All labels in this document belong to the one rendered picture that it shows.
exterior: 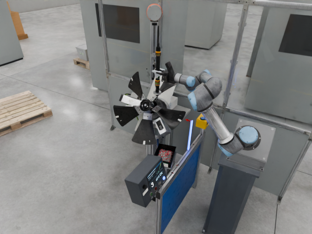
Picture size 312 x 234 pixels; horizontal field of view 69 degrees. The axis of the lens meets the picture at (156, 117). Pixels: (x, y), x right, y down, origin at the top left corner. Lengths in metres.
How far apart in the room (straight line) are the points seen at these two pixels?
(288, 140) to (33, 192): 2.91
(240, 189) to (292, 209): 1.24
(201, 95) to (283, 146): 1.44
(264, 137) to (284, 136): 0.77
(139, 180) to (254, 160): 0.91
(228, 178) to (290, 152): 0.95
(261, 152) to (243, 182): 0.28
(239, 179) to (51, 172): 2.35
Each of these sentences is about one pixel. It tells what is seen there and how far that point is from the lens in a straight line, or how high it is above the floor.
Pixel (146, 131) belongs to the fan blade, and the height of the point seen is 1.01.
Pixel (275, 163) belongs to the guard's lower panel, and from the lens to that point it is 2.83.
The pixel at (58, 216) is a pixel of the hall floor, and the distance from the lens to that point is 2.87.
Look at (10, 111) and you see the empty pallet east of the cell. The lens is 4.66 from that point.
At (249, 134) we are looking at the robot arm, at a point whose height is 1.35.
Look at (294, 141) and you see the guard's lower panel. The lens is 2.63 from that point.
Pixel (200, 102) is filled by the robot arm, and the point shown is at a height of 1.56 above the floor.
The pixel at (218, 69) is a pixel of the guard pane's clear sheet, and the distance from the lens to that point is 2.46.
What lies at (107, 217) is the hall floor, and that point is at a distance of 2.72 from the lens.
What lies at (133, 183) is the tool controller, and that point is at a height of 1.24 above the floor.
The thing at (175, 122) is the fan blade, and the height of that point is 1.15.
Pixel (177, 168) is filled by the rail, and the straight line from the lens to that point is 1.95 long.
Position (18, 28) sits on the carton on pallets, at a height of 0.36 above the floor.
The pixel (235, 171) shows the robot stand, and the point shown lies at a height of 0.97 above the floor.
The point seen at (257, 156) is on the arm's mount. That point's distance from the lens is 1.84.
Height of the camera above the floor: 2.27
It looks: 34 degrees down
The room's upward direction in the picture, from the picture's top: 1 degrees clockwise
